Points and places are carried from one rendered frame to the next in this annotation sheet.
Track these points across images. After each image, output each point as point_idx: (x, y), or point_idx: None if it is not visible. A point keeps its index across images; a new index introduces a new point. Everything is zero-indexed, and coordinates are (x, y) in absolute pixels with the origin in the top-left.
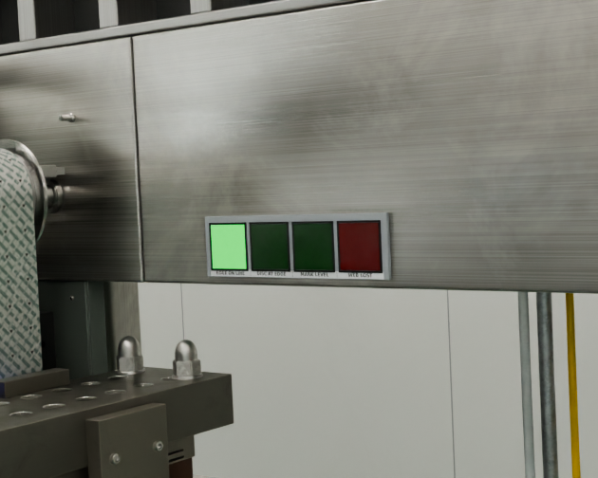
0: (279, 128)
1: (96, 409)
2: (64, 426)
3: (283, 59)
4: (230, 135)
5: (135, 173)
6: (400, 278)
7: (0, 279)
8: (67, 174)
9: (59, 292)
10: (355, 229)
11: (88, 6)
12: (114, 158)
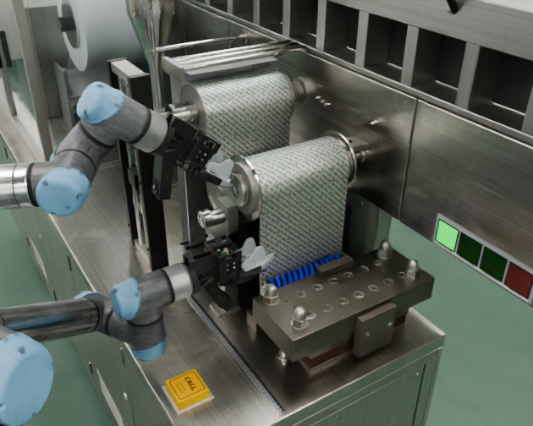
0: (491, 196)
1: (362, 311)
2: (345, 321)
3: (503, 162)
4: (461, 182)
5: (404, 169)
6: None
7: (326, 214)
8: (369, 148)
9: (355, 197)
10: (519, 271)
11: (397, 46)
12: (395, 155)
